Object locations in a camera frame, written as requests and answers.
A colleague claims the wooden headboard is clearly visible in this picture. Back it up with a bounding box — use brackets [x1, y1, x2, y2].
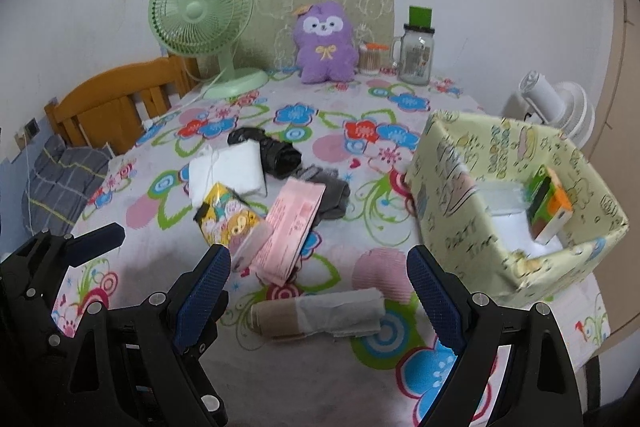
[44, 55, 201, 156]

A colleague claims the small orange and green carton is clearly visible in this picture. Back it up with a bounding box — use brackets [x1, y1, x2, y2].
[525, 164, 573, 244]

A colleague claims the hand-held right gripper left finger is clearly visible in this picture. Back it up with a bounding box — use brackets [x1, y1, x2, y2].
[65, 243, 233, 427]

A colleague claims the black crumpled plastic bag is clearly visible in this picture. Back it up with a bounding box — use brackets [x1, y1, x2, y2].
[227, 126, 302, 180]

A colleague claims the green patterned board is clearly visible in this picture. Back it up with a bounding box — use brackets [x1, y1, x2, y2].
[248, 0, 397, 72]

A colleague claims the glass jar with green lid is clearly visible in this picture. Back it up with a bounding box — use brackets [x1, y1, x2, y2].
[391, 6, 437, 86]

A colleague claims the purple plush toy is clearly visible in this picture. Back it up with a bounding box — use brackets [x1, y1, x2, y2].
[291, 1, 360, 84]

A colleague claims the white cloth pack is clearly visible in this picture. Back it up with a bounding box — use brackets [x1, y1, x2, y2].
[188, 141, 268, 208]

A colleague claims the yellow patterned box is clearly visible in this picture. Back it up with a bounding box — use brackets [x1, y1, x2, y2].
[404, 109, 630, 308]

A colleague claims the white standing fan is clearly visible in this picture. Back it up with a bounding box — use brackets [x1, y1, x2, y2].
[500, 69, 597, 152]

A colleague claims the beige and white cloth roll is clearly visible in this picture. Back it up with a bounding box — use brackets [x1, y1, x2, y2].
[250, 287, 385, 339]

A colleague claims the cotton swab container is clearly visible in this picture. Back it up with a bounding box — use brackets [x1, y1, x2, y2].
[358, 42, 391, 75]

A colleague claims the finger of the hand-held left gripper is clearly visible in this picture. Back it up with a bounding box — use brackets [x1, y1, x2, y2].
[0, 223, 126, 358]

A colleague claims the grey plaid cloth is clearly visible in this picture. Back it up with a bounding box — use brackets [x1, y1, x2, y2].
[21, 136, 112, 235]

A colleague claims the white fan cable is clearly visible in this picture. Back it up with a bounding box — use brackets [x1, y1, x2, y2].
[142, 69, 223, 128]

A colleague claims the floral tablecloth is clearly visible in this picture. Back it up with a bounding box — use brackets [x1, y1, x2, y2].
[50, 69, 608, 427]

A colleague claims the white paper liner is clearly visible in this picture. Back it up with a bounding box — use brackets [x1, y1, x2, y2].
[480, 184, 566, 260]

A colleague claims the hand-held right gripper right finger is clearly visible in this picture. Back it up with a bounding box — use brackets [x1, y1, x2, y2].
[406, 245, 586, 427]

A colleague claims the pink packet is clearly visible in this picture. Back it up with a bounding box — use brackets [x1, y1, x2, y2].
[250, 178, 326, 286]

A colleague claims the beige door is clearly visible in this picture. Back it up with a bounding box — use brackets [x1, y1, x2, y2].
[585, 0, 640, 343]

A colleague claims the green desk fan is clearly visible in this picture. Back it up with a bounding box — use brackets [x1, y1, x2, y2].
[148, 0, 271, 100]

